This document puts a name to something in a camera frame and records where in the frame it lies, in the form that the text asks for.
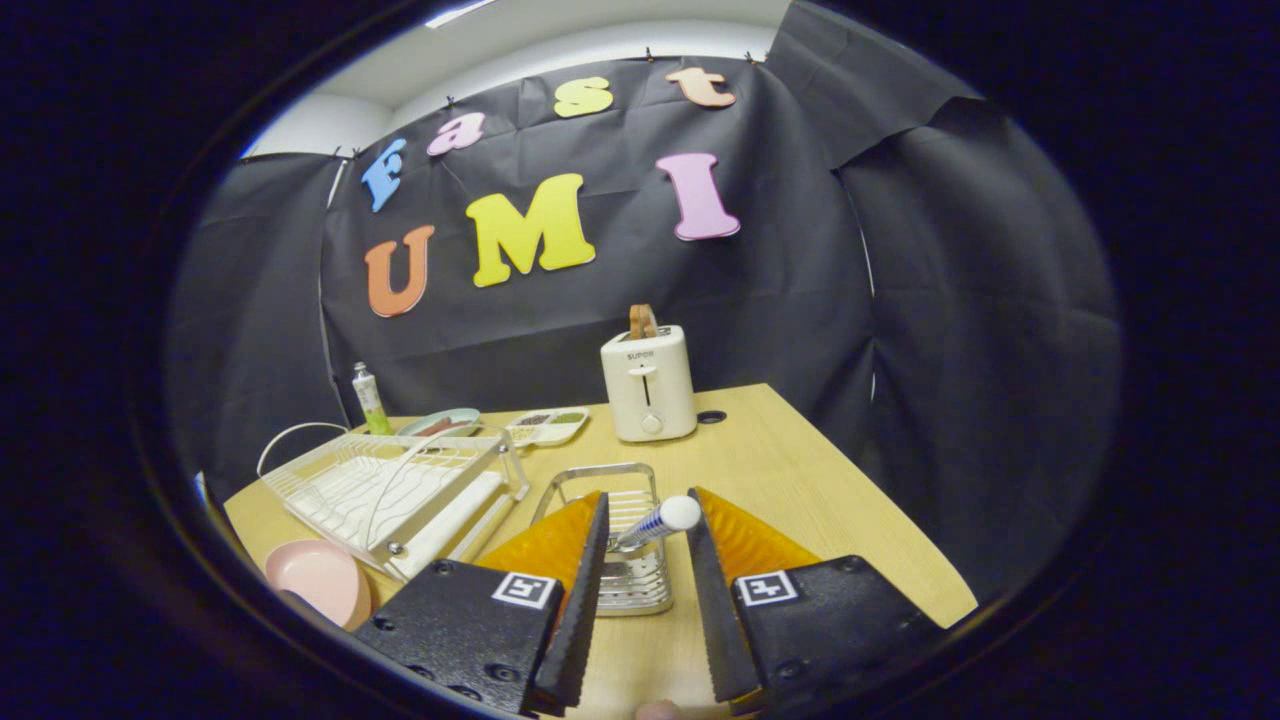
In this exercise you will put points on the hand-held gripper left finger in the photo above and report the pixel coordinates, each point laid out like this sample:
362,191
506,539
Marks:
585,620

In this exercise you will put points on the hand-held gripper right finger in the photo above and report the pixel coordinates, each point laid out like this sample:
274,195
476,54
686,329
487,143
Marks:
715,620

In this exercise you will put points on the pink plate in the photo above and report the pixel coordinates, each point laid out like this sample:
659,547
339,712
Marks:
320,580

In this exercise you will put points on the pale green plate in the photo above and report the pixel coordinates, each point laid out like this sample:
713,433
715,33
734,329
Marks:
460,416

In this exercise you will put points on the green dish soap bottle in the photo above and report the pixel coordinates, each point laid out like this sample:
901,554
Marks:
370,400

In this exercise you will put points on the white divided grain tray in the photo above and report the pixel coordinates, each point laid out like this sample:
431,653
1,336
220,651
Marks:
545,430

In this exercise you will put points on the white toaster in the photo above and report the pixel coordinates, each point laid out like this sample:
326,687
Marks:
625,390

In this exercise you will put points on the white towel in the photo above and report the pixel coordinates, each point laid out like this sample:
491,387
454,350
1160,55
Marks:
350,495

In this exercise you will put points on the brown bread slice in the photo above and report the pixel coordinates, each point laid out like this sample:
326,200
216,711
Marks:
643,322

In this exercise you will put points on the black backdrop cloth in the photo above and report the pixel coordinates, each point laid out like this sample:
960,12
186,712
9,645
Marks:
800,300

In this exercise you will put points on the ceiling light panel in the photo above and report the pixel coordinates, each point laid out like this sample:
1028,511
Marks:
455,12

